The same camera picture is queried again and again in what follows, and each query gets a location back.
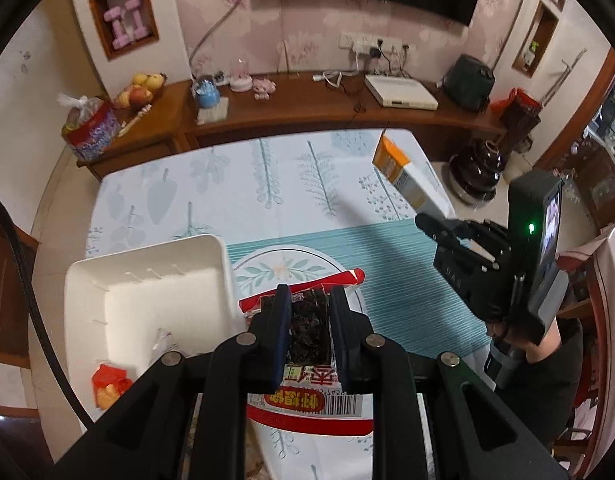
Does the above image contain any pink dumbbells pair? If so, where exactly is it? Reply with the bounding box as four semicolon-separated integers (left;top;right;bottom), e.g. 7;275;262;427
104;0;151;51

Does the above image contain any red purple snack bag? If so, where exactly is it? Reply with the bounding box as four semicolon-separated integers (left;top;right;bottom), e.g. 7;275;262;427
57;93;120;162

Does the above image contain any white wall power strip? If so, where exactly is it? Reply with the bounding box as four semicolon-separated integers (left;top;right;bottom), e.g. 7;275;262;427
338;30;405;55

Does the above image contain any small red orange packet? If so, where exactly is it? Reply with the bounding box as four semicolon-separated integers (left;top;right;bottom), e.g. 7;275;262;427
92;363;133;411

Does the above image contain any fruit bowl with apples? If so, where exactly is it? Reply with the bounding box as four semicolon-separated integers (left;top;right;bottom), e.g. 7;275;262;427
114;73;168;110

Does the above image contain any wooden tv cabinet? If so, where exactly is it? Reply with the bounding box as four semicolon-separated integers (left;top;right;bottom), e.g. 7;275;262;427
78;73;506;180

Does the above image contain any black ceramic jar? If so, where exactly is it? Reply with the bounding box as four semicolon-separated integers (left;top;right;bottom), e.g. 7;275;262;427
449;140;505;206

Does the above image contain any red white dark snack pack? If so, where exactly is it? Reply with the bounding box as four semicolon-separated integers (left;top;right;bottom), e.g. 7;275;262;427
238;266;376;437

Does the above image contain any teal striped table mat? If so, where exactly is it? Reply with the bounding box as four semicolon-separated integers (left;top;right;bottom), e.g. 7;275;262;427
228;219;489;359

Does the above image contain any orange white snack pack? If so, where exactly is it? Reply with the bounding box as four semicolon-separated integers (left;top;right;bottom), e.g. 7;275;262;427
373;129;456;220

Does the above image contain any white set-top box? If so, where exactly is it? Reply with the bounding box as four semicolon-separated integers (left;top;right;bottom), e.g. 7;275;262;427
364;75;439;110

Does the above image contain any dark green appliance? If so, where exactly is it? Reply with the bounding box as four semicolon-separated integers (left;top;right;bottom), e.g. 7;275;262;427
442;54;495;113

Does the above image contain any blue teapot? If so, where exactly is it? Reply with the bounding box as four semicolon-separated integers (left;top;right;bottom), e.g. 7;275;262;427
192;75;221;110

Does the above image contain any white plastic storage bin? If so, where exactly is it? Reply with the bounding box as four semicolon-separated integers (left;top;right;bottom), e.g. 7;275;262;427
64;234;246;418

